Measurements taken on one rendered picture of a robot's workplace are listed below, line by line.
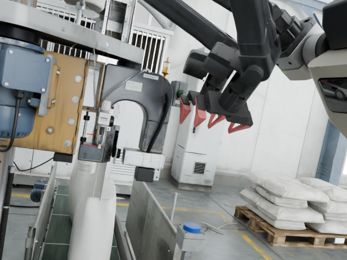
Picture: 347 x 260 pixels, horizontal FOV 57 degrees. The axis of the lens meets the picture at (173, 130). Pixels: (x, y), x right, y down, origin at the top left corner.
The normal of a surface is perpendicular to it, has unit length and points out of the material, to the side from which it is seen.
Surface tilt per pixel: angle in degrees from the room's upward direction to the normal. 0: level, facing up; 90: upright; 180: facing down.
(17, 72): 90
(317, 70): 130
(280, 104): 90
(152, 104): 90
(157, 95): 90
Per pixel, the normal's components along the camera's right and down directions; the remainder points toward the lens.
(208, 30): -0.12, 0.33
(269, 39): 0.80, 0.15
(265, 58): -0.47, 0.76
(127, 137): 0.27, 0.13
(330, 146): -0.94, -0.15
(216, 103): 0.33, -0.59
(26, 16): 0.58, 0.17
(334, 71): -0.84, 0.51
